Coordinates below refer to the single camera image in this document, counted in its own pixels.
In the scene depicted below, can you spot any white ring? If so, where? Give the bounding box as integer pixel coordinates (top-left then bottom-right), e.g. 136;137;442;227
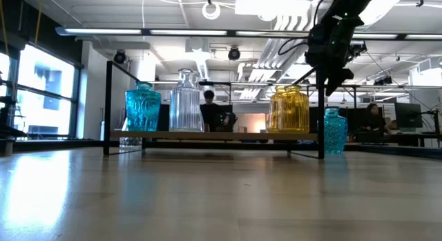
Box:
202;1;222;21

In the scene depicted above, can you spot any yellow ribbed glass vase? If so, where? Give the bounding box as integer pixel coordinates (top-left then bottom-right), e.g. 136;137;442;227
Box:
278;84;311;134

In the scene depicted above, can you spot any clear ribbed glass vase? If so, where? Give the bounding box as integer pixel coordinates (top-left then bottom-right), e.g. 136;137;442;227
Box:
168;82;205;133

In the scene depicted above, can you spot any person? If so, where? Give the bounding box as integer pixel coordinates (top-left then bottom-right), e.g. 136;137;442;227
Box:
199;89;231;133
361;102;394;144

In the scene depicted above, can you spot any clear flared glass vase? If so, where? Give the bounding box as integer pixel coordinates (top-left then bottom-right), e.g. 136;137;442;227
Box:
177;68;202;86

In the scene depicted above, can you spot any black bar with light strips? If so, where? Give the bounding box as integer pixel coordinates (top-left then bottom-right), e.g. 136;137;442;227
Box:
55;26;442;41

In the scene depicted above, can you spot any large window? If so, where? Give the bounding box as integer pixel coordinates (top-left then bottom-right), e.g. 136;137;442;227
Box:
0;44;82;140

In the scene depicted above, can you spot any black-framed wooden shelf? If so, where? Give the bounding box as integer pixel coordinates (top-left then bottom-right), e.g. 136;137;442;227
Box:
103;60;325;160

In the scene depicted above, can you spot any tall teal textured glass vase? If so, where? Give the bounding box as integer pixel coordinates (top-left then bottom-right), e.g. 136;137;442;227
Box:
323;106;348;155

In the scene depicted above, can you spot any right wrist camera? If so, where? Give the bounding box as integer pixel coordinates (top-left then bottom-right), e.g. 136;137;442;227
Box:
348;40;367;61

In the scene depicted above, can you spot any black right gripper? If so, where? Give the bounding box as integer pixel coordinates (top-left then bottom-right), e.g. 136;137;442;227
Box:
305;16;355;97

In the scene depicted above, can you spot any black aluminium table frame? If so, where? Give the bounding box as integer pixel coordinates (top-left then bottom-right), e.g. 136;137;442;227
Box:
0;137;442;159

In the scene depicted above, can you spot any tall yellow glass vase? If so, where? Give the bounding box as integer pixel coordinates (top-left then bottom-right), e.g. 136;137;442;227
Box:
267;86;282;133

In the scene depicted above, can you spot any teal embossed glass vase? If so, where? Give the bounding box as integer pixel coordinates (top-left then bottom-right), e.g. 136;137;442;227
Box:
124;81;162;133

